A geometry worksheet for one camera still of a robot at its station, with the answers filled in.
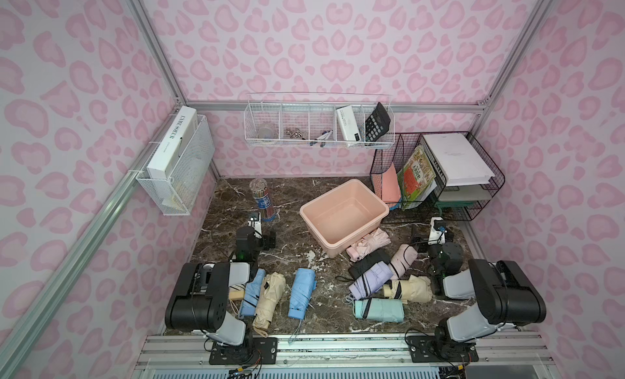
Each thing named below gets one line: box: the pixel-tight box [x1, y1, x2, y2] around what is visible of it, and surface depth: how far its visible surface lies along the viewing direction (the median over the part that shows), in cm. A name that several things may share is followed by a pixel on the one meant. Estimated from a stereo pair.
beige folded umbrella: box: [252, 271, 287, 338], surface depth 80 cm
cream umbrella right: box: [382, 274, 433, 304], surface depth 82 cm
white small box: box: [335, 104, 361, 142], surface depth 94 cm
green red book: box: [397, 144, 438, 210], surface depth 102 cm
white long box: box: [146, 104, 199, 180], surface depth 72 cm
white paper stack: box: [423, 133, 496, 187], surface depth 96 cm
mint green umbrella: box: [354, 297, 406, 323], surface depth 80 cm
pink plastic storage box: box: [299, 178, 390, 258], surface depth 98 cm
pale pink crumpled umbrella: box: [345, 227, 392, 262], surface depth 94 cm
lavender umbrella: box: [348, 260, 394, 301], surface depth 85 cm
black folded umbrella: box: [348, 248, 391, 279], surface depth 90 cm
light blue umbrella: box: [288, 267, 318, 320], surface depth 84 cm
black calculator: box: [365, 101, 391, 142], surface depth 94 cm
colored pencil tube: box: [249, 178, 277, 223], surface depth 95 cm
